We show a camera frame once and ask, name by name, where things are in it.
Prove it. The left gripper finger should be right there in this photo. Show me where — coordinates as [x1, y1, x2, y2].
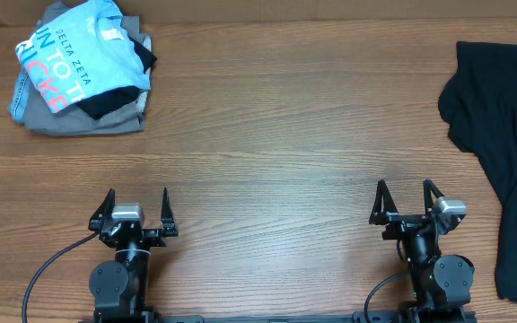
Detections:
[90, 188, 116, 221]
[160, 188, 175, 224]

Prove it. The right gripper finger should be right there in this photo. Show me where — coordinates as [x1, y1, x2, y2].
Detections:
[423, 179, 443, 213]
[369, 179, 398, 223]

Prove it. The black t-shirt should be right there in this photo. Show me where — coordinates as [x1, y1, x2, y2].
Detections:
[438, 41, 517, 302]

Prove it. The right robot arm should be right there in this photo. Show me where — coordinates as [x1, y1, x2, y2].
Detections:
[363, 179, 477, 323]

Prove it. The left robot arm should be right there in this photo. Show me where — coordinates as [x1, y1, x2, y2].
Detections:
[88, 189, 179, 322]

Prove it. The black folded garment in pile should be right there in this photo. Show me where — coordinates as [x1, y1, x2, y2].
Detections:
[77, 39, 157, 119]

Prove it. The grey folded garment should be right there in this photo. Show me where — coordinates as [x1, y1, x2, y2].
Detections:
[22, 1, 154, 135]

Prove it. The blue denim garment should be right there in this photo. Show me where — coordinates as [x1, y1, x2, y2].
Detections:
[7, 68, 31, 124]

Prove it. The light blue printed t-shirt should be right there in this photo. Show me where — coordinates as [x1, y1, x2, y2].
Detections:
[15, 0, 150, 113]

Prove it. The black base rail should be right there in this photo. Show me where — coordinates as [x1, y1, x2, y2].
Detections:
[79, 310, 478, 323]

